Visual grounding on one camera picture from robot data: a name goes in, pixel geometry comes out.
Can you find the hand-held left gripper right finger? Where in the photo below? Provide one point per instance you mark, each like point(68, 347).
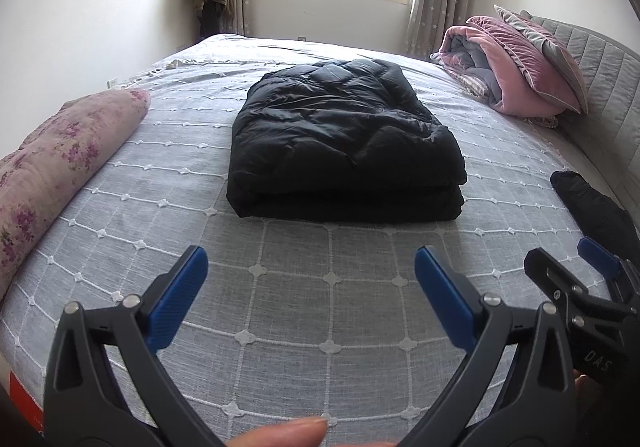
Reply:
point(445, 297)

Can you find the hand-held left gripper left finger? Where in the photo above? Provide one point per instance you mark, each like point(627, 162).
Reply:
point(177, 297)

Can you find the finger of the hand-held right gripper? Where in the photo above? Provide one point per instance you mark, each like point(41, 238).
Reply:
point(552, 274)
point(602, 259)

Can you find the black puffer jacket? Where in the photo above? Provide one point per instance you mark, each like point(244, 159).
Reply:
point(340, 137)

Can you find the person's right hand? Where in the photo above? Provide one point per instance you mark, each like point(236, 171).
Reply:
point(583, 384)

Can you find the person's left hand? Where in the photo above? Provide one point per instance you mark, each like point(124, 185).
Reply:
point(280, 434)

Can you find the black cloth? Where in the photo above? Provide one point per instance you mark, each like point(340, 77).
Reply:
point(590, 212)

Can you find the grey checked bedspread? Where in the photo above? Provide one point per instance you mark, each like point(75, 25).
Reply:
point(300, 272)

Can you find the grey quilted headboard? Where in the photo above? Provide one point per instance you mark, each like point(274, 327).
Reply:
point(605, 92)

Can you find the red mattress label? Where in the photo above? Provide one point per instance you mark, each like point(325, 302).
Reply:
point(27, 402)

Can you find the floral pink quilt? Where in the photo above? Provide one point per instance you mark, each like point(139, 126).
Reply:
point(45, 167)

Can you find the folded pink blanket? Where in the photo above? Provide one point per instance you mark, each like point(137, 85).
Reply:
point(510, 82)

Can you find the grey pillow with pink trim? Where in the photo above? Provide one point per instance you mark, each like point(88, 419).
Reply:
point(550, 62)

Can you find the striped pink sheet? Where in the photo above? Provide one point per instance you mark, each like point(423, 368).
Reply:
point(465, 74)

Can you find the pink ribbed velvet pillow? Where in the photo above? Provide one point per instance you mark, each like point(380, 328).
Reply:
point(500, 39)

